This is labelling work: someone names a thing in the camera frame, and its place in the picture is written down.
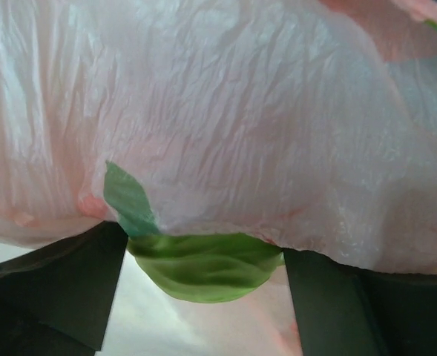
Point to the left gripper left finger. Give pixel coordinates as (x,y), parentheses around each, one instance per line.
(57,300)

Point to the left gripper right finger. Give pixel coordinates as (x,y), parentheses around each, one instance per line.
(344,310)

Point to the pale green toy vegetable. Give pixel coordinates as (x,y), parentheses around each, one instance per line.
(203,268)

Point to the pink plastic grocery bag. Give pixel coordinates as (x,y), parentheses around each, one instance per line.
(309,125)

